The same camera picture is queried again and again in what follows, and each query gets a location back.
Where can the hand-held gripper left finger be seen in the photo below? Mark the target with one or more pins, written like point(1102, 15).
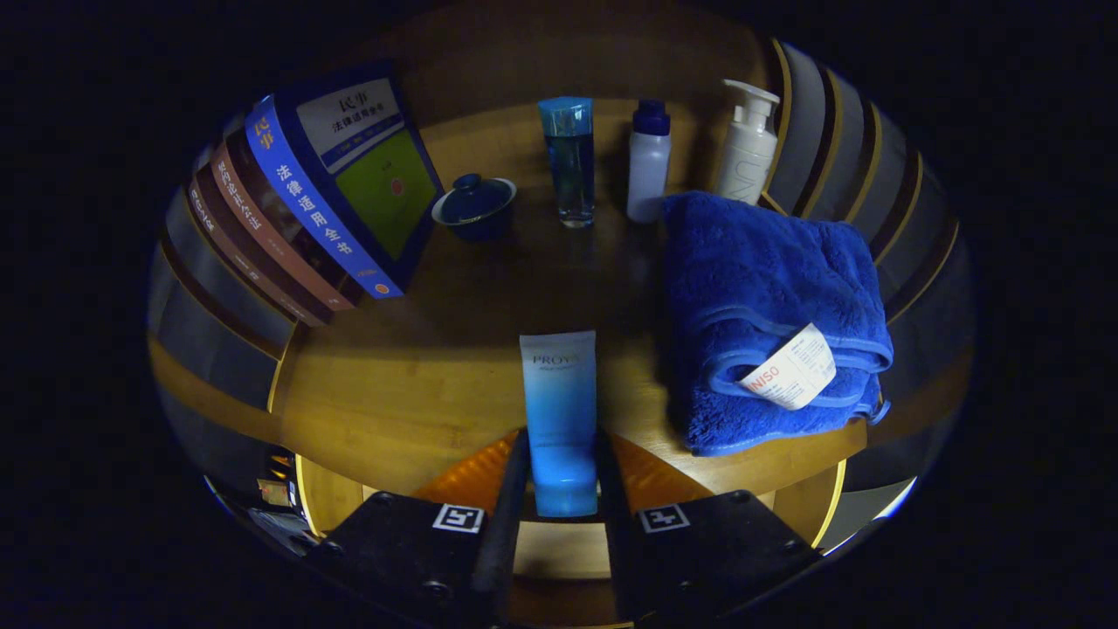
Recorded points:
point(410, 542)

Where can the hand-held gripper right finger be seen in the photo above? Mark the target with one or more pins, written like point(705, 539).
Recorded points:
point(699, 550)

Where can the light blue cosmetic tube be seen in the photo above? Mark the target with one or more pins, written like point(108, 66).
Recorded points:
point(559, 411)

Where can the wooden countertop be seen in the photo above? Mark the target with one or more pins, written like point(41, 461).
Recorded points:
point(419, 376)

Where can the wooden cabinet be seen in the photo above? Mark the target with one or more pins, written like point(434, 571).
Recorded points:
point(524, 52)

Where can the folded blue towel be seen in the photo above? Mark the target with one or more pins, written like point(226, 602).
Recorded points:
point(760, 271)

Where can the dark brown book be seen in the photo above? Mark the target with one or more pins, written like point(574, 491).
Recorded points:
point(240, 253)

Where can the dark blue lidded teacup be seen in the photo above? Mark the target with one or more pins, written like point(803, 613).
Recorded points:
point(476, 205)

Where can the reddish brown book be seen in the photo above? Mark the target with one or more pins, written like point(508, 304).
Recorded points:
point(262, 223)

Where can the thick blue book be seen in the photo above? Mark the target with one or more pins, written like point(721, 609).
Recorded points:
point(384, 183)

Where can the white bottle with blue cap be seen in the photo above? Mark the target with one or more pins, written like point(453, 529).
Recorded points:
point(648, 170)

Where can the white pump bottle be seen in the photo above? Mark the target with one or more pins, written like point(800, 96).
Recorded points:
point(747, 157)

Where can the clear blue tall bottle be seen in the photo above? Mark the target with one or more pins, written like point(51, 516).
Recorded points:
point(569, 166)

